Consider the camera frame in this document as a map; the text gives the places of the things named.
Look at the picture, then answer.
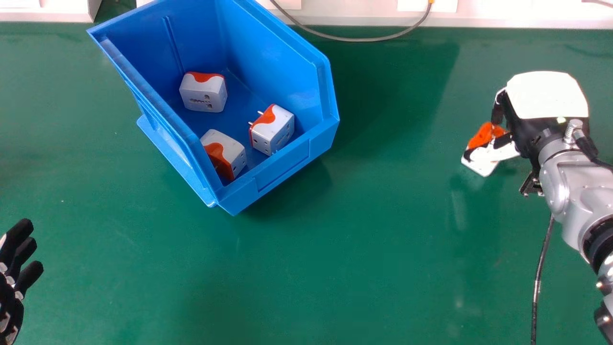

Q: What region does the grey cable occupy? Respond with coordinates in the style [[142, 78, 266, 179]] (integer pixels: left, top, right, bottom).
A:
[[269, 0, 434, 43]]

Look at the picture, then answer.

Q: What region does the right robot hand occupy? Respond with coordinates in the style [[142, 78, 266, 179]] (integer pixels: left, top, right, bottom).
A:
[[464, 71, 594, 173]]

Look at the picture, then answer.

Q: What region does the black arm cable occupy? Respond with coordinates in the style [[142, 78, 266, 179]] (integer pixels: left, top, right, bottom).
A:
[[530, 214, 556, 345]]

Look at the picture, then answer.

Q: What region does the white-and-orange plug adapter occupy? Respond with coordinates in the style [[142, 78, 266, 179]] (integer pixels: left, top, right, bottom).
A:
[[179, 71, 228, 113], [248, 103, 295, 156], [461, 122, 520, 177], [200, 129, 248, 181]]

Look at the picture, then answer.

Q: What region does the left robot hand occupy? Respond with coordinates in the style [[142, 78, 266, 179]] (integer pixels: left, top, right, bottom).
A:
[[0, 218, 44, 345]]

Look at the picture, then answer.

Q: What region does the blue plastic bin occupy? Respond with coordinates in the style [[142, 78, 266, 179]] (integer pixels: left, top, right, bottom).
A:
[[87, 0, 340, 216]]

